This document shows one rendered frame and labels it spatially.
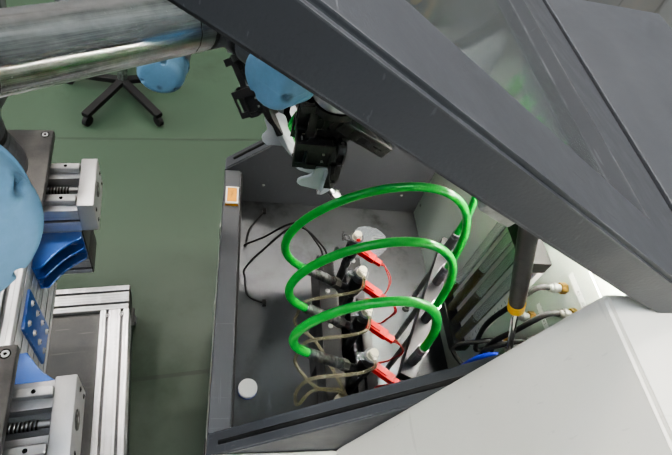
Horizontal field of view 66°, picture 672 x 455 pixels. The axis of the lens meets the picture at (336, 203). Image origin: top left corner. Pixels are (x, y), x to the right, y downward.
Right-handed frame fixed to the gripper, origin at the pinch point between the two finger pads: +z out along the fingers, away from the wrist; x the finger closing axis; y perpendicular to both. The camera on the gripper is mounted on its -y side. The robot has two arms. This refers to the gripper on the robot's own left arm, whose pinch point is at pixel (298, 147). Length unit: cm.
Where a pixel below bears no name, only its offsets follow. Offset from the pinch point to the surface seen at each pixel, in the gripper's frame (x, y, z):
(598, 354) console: 36, -50, 18
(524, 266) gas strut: 36, -45, 8
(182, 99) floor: -126, 153, -11
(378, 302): 26.8, -22.4, 17.5
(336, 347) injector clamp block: 11.9, 1.2, 38.1
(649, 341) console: 35, -54, 17
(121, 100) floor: -105, 171, -22
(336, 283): 9.3, -3.0, 25.1
